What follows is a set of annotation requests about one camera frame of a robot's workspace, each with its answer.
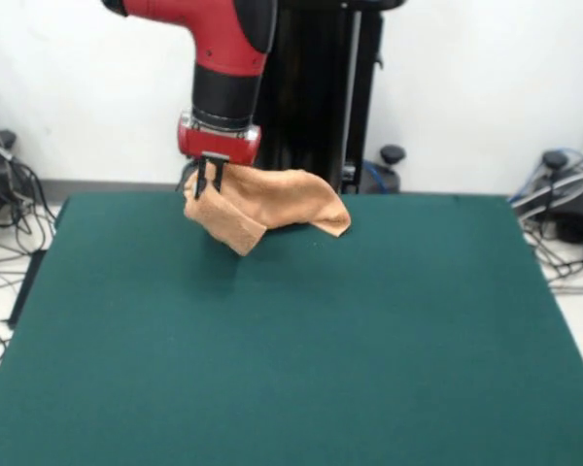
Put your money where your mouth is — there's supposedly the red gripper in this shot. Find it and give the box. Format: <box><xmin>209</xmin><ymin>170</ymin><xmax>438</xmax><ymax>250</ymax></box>
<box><xmin>177</xmin><ymin>118</ymin><xmax>262</xmax><ymax>200</ymax></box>

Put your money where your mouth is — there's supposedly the tan terry towel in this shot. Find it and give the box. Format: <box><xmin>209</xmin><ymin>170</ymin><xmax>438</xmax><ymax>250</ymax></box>
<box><xmin>182</xmin><ymin>167</ymin><xmax>352</xmax><ymax>257</ymax></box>

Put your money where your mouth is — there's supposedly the dark green table cloth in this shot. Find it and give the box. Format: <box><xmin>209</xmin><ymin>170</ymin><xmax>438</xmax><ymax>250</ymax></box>
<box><xmin>0</xmin><ymin>192</ymin><xmax>583</xmax><ymax>466</ymax></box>

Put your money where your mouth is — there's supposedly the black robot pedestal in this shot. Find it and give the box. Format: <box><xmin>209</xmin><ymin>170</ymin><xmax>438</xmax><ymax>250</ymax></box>
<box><xmin>255</xmin><ymin>0</ymin><xmax>407</xmax><ymax>195</ymax></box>

